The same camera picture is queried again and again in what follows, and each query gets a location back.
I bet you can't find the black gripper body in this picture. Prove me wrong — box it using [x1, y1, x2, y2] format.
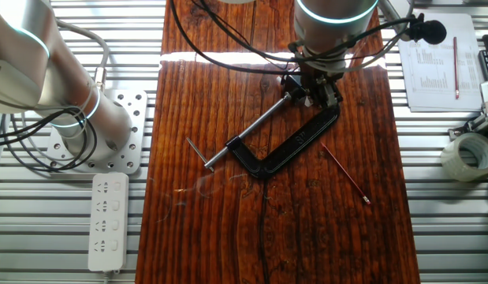
[300, 67, 345, 109]

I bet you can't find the red pencil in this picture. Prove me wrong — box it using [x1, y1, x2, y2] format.
[321, 142, 372, 206]

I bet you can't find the black C-clamp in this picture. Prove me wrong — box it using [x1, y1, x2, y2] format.
[186, 92, 341, 181]

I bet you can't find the printed paper sheet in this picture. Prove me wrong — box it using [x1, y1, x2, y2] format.
[397, 13, 486, 114]

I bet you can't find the red pen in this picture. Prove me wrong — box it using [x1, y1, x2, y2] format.
[453, 35, 461, 100]

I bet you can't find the clear tape roll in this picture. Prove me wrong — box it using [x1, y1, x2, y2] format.
[440, 132, 488, 183]

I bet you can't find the brown wooden board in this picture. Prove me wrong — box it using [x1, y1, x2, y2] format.
[134, 0, 422, 284]

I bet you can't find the white power strip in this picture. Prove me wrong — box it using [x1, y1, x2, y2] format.
[88, 172, 130, 274]

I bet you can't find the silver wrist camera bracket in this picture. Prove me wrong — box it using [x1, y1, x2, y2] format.
[378, 0, 417, 42]

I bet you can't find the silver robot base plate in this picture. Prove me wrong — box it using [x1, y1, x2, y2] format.
[45, 88, 149, 175]

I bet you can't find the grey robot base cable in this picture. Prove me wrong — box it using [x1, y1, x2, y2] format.
[55, 18, 111, 92]

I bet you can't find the black base cable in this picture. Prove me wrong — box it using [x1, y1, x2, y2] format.
[0, 105, 99, 174]

